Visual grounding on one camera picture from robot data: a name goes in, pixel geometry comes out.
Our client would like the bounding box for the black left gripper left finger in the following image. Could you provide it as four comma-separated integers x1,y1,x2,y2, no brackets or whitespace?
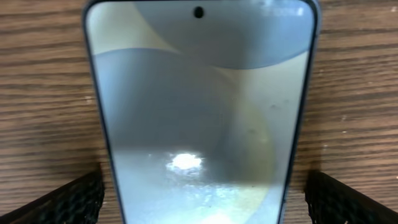
1,170,104,224

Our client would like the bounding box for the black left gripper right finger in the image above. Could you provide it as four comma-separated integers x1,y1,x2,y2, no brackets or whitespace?
304,170,397,224

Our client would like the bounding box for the blue Galaxy smartphone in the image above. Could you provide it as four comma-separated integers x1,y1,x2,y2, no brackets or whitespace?
82,0,322,224

